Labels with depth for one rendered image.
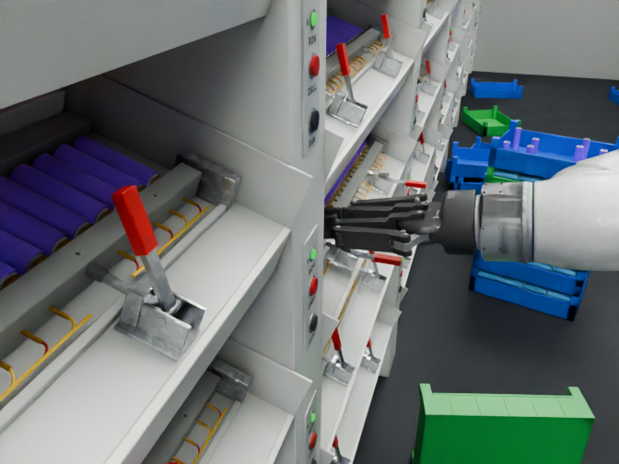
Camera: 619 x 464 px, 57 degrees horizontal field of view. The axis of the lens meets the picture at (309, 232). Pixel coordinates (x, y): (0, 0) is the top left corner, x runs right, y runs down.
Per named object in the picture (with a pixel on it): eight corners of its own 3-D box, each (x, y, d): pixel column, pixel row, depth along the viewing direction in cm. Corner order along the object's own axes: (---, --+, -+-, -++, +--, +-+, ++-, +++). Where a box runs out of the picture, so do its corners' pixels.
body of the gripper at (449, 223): (480, 178, 68) (402, 180, 71) (474, 207, 61) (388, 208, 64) (483, 235, 71) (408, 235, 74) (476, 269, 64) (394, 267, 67)
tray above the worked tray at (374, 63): (404, 82, 107) (437, 9, 100) (308, 222, 56) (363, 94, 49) (307, 37, 109) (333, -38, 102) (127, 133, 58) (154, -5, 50)
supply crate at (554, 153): (618, 165, 157) (626, 136, 153) (607, 190, 142) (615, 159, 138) (508, 145, 171) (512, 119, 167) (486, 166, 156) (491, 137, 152)
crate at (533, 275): (591, 265, 172) (598, 242, 168) (579, 297, 156) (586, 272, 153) (492, 239, 186) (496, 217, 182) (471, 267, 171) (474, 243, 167)
